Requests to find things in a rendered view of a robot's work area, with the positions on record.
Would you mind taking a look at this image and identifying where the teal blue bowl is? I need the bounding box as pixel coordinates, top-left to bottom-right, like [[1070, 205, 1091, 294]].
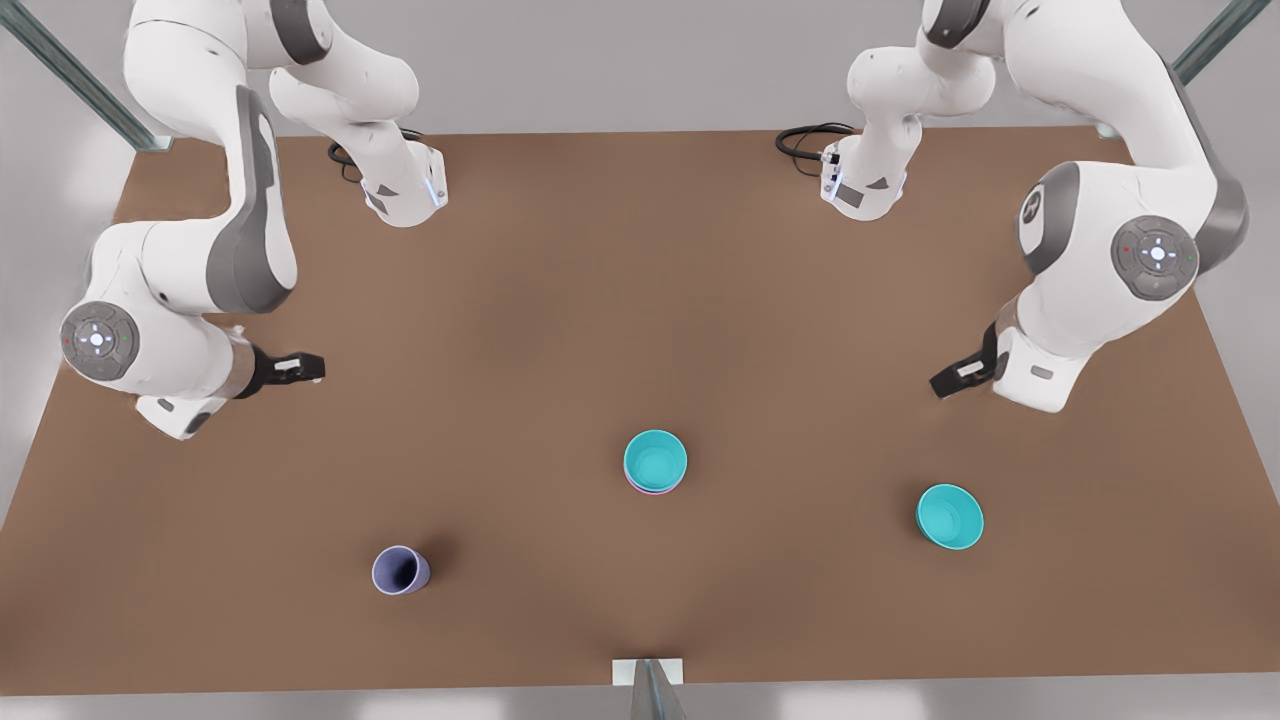
[[915, 483, 986, 552]]

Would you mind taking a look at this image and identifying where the pink bowl with teal inside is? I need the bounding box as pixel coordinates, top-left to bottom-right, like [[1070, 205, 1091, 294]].
[[623, 429, 689, 498]]

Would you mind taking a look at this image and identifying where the lavender purple cup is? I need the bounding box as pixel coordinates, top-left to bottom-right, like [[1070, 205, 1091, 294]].
[[371, 544, 433, 598]]

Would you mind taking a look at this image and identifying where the black cable loop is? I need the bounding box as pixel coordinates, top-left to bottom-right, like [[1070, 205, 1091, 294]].
[[775, 122, 858, 182], [327, 127, 427, 187]]

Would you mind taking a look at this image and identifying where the silver frame post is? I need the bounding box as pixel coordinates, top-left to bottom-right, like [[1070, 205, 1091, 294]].
[[611, 657, 687, 720], [1094, 0, 1278, 140], [0, 0, 173, 154]]

